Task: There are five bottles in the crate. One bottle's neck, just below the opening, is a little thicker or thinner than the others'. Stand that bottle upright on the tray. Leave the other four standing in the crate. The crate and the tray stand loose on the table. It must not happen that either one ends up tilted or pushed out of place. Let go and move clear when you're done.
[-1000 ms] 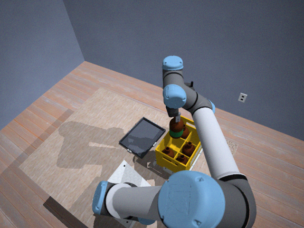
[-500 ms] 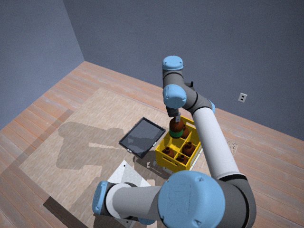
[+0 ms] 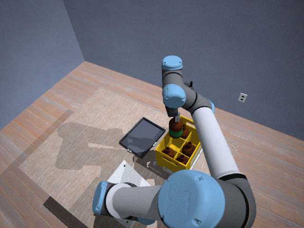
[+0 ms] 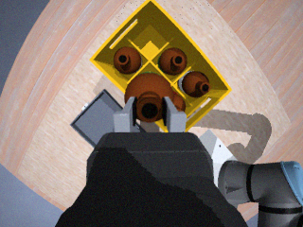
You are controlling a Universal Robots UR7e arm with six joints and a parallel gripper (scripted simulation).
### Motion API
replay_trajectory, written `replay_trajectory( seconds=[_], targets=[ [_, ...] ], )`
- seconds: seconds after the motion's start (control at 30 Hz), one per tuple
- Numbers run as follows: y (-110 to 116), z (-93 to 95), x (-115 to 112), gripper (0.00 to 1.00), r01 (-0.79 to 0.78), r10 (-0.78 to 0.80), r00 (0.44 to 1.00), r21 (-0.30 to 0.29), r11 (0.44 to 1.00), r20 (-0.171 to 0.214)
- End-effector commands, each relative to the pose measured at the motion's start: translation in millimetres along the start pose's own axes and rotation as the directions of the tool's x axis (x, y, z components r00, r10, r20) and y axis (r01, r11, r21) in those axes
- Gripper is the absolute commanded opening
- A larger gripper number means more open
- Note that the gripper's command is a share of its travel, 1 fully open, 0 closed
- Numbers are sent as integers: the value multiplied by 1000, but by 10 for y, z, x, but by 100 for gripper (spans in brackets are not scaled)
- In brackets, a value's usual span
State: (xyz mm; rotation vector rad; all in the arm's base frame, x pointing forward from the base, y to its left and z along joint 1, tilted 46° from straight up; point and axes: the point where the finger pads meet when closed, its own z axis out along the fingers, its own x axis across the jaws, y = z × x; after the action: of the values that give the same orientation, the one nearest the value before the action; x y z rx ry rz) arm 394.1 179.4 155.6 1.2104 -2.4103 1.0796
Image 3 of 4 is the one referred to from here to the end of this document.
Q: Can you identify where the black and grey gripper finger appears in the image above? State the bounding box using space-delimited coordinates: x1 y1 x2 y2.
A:
175 112 180 122

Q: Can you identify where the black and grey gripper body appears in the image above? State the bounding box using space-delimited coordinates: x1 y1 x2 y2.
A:
165 81 194 117

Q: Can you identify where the yellow plastic crate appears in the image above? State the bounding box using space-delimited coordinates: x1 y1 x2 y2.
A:
155 115 202 172

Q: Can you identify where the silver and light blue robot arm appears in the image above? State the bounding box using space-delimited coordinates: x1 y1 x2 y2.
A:
92 56 257 228

